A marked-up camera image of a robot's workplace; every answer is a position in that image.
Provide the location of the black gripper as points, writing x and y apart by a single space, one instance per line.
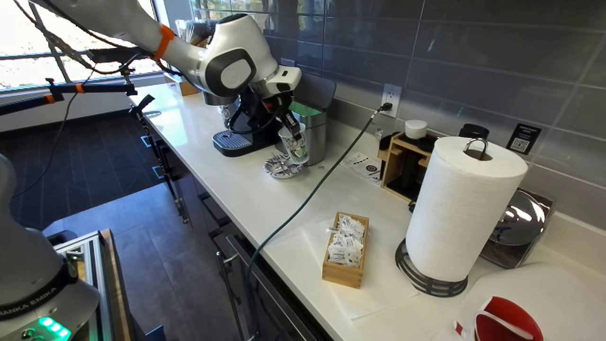
266 110

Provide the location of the white patterned coffee cup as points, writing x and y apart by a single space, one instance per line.
296 152

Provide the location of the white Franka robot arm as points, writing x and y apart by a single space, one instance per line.
234 59

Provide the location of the black coffee machine with screen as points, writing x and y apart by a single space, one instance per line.
237 139

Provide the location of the stainless steel countertop appliance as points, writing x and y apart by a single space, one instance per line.
313 129

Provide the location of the blue white patterned plate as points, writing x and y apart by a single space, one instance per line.
283 169

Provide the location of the wooden countertop organizer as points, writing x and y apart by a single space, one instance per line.
404 163

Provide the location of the wooden box of sugar packets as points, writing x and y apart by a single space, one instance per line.
345 248

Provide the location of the small white jar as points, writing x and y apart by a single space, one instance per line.
415 129

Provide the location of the white paper towel roll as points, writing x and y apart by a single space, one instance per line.
461 209

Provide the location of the white round object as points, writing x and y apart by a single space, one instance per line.
429 281

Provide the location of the chrome domed appliance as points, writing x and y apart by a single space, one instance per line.
521 228

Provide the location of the red and white object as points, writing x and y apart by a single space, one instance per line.
504 318

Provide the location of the white wall outlet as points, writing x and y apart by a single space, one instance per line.
391 97

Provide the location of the black camera boom rod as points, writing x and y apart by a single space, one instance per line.
69 89

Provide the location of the aluminium frame robot cart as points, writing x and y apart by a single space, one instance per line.
95 277

